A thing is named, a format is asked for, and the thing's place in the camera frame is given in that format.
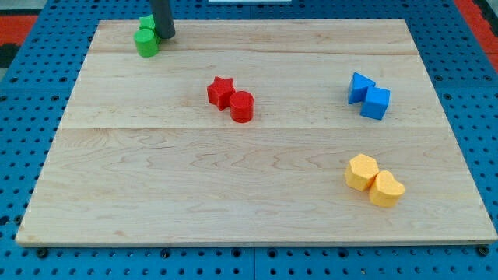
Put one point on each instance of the grey cylindrical robot arm stick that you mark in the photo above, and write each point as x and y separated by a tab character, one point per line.
163	18

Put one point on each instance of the red cylinder block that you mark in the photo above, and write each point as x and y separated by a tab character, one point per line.
241	106

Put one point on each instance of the light wooden board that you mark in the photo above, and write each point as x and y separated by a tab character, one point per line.
142	159

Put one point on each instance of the red star block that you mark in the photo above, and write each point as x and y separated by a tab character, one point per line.
220	91

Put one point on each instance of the yellow hexagon block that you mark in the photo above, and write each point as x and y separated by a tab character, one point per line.
361	172

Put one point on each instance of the blue triangle block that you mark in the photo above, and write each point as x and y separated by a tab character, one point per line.
358	87

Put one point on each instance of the blue cube block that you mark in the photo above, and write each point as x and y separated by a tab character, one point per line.
376	103

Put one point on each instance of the green cylinder block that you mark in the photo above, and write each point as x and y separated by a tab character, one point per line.
145	43

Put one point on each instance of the yellow heart block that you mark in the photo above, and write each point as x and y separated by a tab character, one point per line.
386	190

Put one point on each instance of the green star block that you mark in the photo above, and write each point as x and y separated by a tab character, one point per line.
148	23

